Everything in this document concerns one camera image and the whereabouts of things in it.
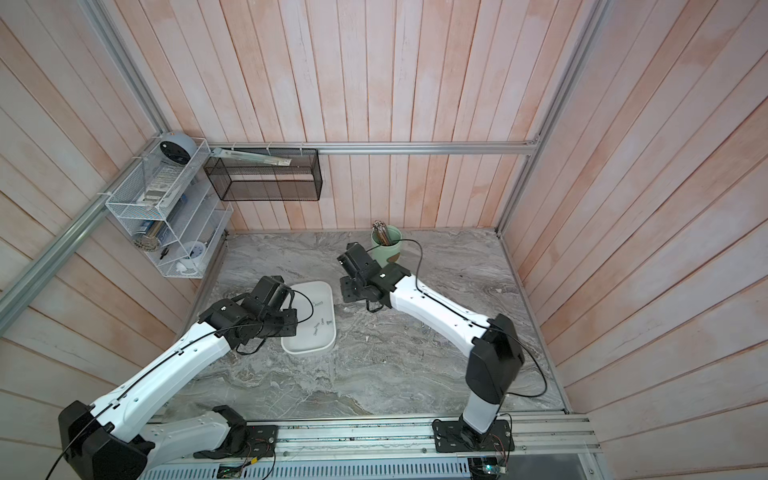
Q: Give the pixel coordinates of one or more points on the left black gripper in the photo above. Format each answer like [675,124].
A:
[290,326]

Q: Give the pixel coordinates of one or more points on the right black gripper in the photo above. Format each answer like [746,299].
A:
[346,284]

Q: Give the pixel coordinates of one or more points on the white rectangular storage box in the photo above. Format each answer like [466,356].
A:
[304,343]

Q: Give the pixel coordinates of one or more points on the pile of metal screws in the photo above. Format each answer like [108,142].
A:
[323,318]

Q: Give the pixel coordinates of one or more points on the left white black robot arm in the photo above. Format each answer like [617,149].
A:
[111,438]

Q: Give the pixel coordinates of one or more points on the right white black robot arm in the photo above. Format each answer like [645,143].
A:
[494,353]

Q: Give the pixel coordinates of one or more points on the green pen holder cup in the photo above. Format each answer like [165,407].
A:
[385,255]

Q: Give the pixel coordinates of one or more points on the pens in green cup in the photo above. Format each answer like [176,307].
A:
[380,233]

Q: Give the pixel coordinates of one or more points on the white tape roll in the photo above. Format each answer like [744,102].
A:
[190,262]

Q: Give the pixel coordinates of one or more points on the flat packaged item on basket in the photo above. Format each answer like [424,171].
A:
[256,158]

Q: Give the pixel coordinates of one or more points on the round grey alarm clock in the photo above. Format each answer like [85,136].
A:
[178,147]

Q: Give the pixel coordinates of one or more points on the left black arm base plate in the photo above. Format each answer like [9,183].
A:
[246,441]

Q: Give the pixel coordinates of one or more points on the black wire mesh basket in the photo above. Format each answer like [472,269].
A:
[245,181]

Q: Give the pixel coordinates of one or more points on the white wire wall shelf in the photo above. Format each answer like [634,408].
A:
[162,205]

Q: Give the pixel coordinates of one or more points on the horizontal aluminium wall rail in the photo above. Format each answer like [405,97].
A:
[393,148]

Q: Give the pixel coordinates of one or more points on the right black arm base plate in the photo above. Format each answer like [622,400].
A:
[457,437]

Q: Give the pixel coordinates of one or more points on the aluminium front frame rails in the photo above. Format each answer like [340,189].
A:
[531,446]

